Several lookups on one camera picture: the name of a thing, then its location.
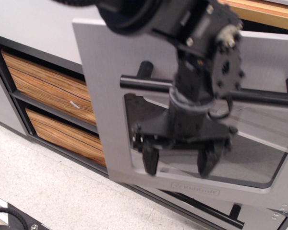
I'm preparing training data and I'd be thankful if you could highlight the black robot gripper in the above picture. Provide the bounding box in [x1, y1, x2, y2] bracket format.
[131, 92, 238, 177]

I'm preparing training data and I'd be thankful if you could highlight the upper wood-grain storage bin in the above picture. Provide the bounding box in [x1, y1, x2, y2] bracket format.
[1, 49, 96, 125]

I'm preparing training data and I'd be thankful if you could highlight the black oven door handle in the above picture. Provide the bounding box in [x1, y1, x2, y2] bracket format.
[120, 61, 288, 107]

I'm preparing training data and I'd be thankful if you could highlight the wooden countertop edge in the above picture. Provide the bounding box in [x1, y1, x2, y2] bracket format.
[219, 0, 288, 30]

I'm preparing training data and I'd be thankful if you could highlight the grey lower drawer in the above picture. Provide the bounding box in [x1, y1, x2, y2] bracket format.
[158, 189, 287, 230]

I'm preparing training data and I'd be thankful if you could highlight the lower wood-grain storage bin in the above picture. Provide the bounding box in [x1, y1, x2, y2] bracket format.
[25, 107, 106, 167]

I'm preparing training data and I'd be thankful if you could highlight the grey oven rack tray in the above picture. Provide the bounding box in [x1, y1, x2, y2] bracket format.
[221, 102, 288, 151]

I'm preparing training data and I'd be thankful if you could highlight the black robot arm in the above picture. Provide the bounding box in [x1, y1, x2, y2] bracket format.
[64, 0, 244, 178]

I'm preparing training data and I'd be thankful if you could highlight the wood-grain storage bin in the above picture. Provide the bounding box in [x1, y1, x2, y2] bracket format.
[1, 49, 96, 125]
[25, 107, 106, 167]

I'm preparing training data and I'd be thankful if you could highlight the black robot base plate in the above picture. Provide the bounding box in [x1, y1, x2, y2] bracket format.
[7, 203, 49, 230]

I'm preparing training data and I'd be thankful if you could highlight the grey toy oven door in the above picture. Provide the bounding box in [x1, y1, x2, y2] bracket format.
[73, 19, 288, 212]

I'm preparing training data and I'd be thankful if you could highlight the black braided cable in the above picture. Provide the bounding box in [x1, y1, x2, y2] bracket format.
[0, 207, 29, 230]

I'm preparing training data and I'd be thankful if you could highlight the black drawer handle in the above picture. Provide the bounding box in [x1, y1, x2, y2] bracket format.
[167, 191, 244, 230]

